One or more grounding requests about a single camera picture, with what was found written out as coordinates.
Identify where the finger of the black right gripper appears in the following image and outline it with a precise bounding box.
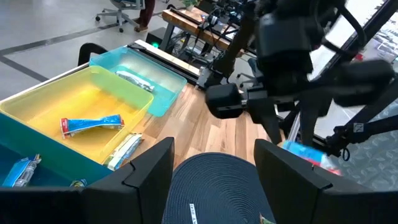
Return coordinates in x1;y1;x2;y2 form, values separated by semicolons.
248;105;282;146
300;96;324;147

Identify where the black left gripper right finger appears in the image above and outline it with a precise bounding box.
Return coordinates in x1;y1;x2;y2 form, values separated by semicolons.
254;139;371;224

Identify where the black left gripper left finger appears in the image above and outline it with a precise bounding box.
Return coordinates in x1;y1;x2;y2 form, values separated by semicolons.
82;136;175;224

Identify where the white green granola bar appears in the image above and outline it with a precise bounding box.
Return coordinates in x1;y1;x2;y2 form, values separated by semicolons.
104;133;143;171

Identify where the orange green granola bar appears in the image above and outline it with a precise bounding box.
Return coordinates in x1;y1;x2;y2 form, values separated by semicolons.
114;70;155;93

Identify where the silver blue granola bar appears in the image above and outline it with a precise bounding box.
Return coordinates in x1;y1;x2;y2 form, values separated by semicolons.
1;154;42;188

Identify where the white placemat label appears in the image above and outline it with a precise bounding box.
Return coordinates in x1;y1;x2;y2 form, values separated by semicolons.
188;203;198;224

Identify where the round dark blue woven placemat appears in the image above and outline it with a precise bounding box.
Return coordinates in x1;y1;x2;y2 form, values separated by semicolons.
161;152;276;224

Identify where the wooden workbench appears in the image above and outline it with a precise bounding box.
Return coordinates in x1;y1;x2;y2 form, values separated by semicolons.
161;6;246;58

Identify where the blue plastic bin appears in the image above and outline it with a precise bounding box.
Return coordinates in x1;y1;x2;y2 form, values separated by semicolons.
0;112;113;188

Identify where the small potted plant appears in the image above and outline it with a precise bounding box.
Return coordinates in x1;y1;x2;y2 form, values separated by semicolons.
182;0;200;12

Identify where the teal plastic bin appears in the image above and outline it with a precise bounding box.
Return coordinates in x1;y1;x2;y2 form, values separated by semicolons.
89;46;188;118

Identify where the yellow plastic bin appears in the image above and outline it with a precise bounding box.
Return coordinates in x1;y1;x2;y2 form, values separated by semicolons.
0;65;155;165

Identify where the black box with green light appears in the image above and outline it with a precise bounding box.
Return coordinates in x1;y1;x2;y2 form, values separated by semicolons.
145;27;169;50

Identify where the person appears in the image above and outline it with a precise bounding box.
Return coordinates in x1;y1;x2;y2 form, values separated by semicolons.
134;0;155;33

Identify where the office chair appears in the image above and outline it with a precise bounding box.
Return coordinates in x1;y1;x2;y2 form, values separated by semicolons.
95;0;146;34

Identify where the black curved bracket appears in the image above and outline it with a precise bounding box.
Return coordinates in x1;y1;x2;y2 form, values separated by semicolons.
77;42;108;66

